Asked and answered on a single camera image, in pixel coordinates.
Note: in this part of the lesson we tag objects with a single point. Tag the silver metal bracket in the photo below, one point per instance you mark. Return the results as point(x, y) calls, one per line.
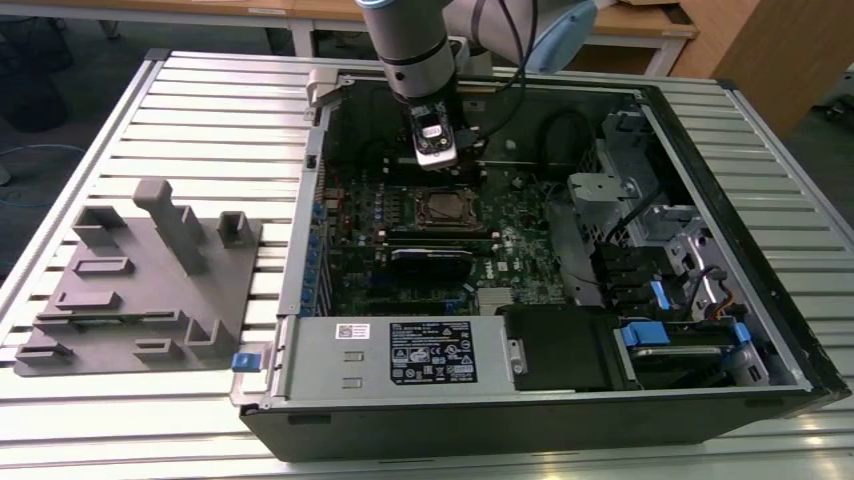
point(595, 192)

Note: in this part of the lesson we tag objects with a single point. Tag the black PC case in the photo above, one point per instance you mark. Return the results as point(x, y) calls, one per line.
point(468, 430)

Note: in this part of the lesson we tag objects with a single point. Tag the hard disk in blue carrier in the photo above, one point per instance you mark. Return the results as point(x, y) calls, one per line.
point(644, 334)

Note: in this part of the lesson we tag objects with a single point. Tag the silver chipset heatsink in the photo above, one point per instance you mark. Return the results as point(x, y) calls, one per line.
point(497, 296)

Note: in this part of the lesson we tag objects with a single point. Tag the black office chair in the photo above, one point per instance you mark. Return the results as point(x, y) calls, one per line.
point(34, 75)

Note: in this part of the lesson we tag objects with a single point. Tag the blue case latch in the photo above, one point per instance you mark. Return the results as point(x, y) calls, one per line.
point(246, 362)

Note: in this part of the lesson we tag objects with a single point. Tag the black drive bay block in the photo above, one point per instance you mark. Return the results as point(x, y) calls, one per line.
point(628, 270)

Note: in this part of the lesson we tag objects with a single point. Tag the small white case sticker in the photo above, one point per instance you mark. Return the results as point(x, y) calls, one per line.
point(475, 104)

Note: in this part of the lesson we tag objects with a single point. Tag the black power supply label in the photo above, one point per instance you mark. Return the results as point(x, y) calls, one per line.
point(430, 350)

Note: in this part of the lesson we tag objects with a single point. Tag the black graphics card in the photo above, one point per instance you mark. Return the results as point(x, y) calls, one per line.
point(430, 267)

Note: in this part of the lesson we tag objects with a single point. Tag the green motherboard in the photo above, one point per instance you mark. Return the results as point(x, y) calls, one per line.
point(528, 250)

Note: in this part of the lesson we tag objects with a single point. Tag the silver power supply unit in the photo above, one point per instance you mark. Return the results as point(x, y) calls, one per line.
point(321, 360)

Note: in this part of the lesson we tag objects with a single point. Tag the white barcode sticker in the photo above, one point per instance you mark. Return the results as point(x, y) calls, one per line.
point(353, 331)

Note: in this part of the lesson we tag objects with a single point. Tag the metal drive cage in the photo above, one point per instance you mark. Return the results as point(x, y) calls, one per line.
point(668, 220)

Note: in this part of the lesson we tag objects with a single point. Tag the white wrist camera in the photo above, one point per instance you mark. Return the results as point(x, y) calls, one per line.
point(434, 145)

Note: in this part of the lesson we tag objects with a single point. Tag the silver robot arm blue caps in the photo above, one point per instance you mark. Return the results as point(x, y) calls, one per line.
point(414, 50)

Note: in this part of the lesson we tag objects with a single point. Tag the grey parts rack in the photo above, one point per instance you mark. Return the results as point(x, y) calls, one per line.
point(154, 300)

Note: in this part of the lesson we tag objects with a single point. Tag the silver CPU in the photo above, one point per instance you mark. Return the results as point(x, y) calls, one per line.
point(448, 207)

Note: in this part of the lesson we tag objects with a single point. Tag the dark office chair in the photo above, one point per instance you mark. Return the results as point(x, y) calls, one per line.
point(837, 107)

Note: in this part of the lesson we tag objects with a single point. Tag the CPU socket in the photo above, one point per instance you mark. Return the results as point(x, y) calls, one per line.
point(428, 226)

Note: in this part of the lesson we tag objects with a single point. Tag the black RAM slot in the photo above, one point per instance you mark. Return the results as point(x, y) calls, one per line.
point(398, 167)
point(434, 180)
point(441, 233)

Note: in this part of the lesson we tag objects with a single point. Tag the wooden cabinet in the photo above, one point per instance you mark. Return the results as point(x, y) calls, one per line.
point(781, 50)

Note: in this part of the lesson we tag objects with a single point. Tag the black fan shroud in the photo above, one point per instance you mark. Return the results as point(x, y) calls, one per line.
point(561, 350)

